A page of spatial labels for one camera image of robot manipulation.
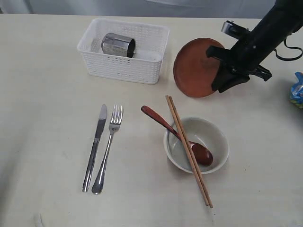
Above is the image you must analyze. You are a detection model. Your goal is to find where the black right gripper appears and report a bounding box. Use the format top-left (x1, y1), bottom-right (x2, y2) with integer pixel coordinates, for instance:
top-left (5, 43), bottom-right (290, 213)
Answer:
top-left (206, 40), bottom-right (272, 93)

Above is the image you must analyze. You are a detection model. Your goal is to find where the brown round plate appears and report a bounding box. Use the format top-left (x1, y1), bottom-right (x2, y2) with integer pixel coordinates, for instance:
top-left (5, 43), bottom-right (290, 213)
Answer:
top-left (173, 38), bottom-right (223, 98)

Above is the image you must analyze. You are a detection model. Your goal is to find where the speckled white bowl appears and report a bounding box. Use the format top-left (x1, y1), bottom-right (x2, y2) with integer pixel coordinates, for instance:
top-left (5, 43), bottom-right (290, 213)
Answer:
top-left (163, 117), bottom-right (229, 175)

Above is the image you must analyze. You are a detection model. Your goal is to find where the wooden chopstick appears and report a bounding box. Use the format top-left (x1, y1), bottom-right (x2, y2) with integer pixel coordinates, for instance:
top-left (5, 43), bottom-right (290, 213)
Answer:
top-left (168, 96), bottom-right (214, 209)
top-left (165, 95), bottom-right (210, 207)

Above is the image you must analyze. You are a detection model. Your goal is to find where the blue snack bag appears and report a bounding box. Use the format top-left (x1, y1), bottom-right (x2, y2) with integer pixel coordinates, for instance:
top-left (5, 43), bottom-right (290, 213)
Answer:
top-left (289, 72), bottom-right (303, 109)

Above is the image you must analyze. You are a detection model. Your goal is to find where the brown wooden spoon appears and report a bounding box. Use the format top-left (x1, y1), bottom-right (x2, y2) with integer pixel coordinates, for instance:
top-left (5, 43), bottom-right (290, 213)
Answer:
top-left (141, 105), bottom-right (213, 166)

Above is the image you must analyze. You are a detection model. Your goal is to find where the white perforated plastic basket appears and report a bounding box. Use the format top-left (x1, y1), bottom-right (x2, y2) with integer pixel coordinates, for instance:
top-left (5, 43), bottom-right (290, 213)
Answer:
top-left (77, 18), bottom-right (169, 84)

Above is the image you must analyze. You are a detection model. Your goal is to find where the silver fork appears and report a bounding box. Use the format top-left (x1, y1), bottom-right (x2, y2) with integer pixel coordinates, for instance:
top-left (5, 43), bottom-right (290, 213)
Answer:
top-left (91, 105), bottom-right (124, 194)

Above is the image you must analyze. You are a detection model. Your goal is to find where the silver table knife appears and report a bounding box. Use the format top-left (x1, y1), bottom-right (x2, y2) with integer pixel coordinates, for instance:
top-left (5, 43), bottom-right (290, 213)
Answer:
top-left (82, 104), bottom-right (107, 192)

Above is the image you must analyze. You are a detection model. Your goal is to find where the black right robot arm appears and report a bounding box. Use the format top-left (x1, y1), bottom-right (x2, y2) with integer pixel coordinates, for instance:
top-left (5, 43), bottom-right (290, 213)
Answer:
top-left (206, 0), bottom-right (303, 93)

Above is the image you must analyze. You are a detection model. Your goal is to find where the shiny metal tray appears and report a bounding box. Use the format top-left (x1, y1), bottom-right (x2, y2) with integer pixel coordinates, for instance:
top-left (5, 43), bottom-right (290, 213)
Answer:
top-left (101, 33), bottom-right (136, 58)

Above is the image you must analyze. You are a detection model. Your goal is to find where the right wrist camera mount plate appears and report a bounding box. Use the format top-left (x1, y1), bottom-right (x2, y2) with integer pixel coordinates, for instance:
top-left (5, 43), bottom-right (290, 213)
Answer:
top-left (221, 20), bottom-right (250, 40)

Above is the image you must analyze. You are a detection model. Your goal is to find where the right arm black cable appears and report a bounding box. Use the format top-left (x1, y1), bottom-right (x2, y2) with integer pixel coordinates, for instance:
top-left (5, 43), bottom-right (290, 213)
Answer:
top-left (273, 37), bottom-right (303, 61)

